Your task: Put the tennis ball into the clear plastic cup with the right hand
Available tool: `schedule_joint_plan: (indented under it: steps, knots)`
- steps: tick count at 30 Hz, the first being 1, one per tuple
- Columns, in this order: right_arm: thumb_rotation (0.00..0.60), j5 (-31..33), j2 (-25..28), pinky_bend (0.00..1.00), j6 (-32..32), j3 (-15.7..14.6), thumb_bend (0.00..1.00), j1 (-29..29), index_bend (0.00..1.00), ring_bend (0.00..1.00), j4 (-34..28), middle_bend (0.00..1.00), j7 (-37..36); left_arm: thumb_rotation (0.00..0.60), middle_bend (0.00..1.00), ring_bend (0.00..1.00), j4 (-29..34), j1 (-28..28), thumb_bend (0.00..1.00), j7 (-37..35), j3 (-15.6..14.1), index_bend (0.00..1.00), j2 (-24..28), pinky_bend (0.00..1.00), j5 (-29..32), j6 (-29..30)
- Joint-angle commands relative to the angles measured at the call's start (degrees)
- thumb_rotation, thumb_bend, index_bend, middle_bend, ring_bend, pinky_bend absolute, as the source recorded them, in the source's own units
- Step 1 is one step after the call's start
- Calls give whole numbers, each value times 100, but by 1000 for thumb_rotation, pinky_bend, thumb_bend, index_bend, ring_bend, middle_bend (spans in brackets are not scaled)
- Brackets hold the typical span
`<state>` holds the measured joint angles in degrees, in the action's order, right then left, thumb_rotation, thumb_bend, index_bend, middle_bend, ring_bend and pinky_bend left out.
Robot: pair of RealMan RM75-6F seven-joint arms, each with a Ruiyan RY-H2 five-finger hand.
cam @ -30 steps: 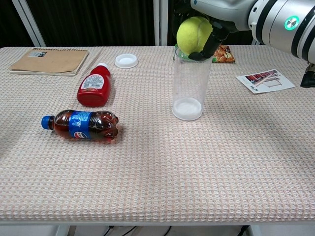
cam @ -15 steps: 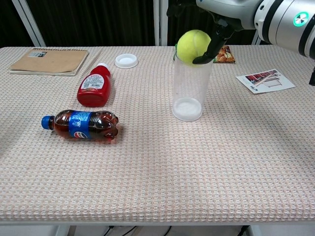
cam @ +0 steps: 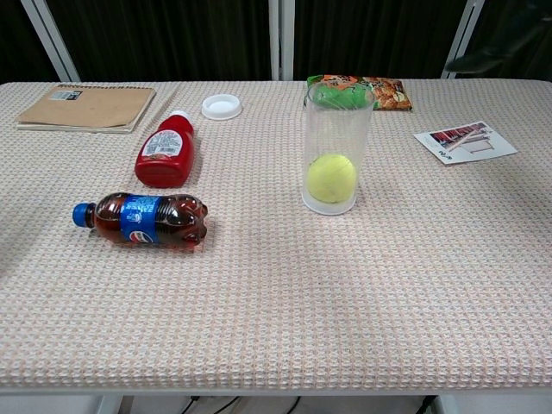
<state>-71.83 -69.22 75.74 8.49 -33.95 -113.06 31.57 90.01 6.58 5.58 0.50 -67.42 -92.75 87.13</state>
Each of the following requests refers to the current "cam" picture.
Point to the dark right robot hand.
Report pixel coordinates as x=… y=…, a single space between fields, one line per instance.
x=476 y=62

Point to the yellow tennis ball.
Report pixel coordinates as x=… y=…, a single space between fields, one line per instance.
x=331 y=179

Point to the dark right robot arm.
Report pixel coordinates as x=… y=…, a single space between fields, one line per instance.
x=530 y=30

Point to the clear plastic tube container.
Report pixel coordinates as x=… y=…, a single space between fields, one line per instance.
x=336 y=129

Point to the white printed paper card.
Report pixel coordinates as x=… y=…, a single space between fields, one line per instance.
x=468 y=142

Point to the green orange snack bag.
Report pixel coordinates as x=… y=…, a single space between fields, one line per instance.
x=388 y=92

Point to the white round plastic lid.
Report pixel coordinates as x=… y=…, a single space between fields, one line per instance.
x=221 y=107

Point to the beige waffle-weave tablecloth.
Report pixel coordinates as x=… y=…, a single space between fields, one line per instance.
x=267 y=293

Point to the dark pleated curtain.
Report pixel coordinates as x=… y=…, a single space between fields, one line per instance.
x=164 y=39

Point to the red ketchup squeeze bottle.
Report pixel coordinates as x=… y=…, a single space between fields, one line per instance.
x=166 y=155

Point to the Pepsi cola plastic bottle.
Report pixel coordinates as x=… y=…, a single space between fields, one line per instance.
x=146 y=220

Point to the brown kraft spiral notebook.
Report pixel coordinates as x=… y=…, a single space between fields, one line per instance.
x=88 y=108

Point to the white slanted metal frame post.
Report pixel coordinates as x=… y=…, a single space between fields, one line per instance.
x=463 y=30
x=49 y=39

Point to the white upright metal frame post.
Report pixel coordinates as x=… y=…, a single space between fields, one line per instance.
x=280 y=39

